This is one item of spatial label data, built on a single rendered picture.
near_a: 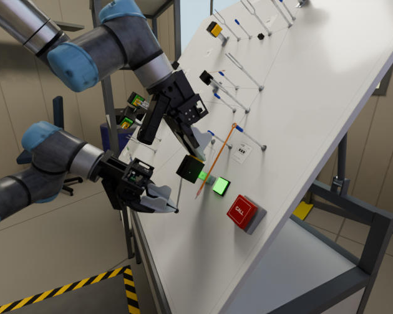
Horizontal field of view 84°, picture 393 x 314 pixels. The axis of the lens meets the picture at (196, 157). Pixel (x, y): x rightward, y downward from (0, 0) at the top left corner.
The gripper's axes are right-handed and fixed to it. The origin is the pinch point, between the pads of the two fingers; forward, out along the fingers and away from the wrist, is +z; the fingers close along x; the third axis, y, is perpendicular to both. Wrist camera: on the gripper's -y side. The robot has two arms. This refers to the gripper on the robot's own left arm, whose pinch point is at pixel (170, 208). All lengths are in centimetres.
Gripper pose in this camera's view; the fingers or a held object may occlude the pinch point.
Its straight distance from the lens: 57.9
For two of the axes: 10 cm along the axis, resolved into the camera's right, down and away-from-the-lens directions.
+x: 2.1, -6.5, 7.3
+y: 4.8, -5.8, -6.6
